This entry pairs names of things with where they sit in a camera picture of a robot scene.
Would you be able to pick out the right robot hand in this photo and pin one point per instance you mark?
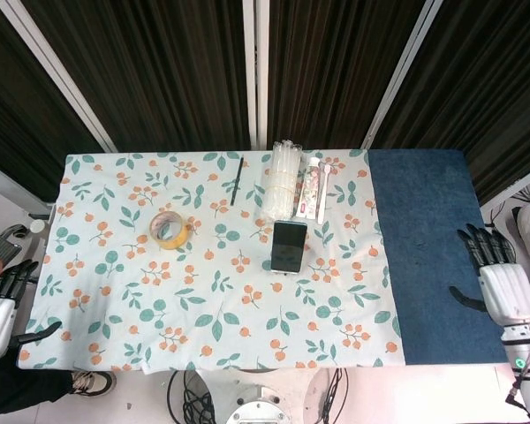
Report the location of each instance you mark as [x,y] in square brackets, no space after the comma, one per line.
[508,293]

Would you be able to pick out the beige and black sneaker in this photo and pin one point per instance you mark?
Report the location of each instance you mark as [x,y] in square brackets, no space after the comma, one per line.
[95,383]

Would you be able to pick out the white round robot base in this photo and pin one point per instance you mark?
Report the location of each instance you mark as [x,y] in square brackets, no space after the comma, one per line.
[258,408]

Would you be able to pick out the pink toothbrush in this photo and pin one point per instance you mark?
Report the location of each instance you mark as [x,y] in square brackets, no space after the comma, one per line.
[323,190]

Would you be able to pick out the yellow packing tape roll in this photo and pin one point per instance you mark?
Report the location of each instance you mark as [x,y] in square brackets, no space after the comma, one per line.
[176,240]

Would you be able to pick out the fruit and leaf print tablecloth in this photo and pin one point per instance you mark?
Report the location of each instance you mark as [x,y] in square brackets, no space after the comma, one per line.
[168,300]

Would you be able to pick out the person leg in black trousers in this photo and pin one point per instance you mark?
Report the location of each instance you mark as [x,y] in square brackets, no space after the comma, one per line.
[22,388]

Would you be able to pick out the blue fabric mat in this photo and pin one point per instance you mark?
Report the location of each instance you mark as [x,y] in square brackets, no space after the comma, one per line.
[428,247]

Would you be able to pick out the black pencil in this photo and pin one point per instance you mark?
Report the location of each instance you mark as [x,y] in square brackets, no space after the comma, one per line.
[237,181]

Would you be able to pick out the floral toothpaste tube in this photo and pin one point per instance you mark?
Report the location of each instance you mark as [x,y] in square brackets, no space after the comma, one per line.
[308,194]

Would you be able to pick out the black smartphone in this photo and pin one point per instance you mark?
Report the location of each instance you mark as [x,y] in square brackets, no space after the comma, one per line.
[289,245]

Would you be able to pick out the bundle of clear plastic tubes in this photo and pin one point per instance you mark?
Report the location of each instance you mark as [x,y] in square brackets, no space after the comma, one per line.
[280,185]

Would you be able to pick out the white partition frame post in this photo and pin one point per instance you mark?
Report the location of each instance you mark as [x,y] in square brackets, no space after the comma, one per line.
[57,70]
[402,70]
[256,75]

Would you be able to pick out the white round cap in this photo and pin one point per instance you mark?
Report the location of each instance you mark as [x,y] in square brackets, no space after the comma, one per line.
[37,226]

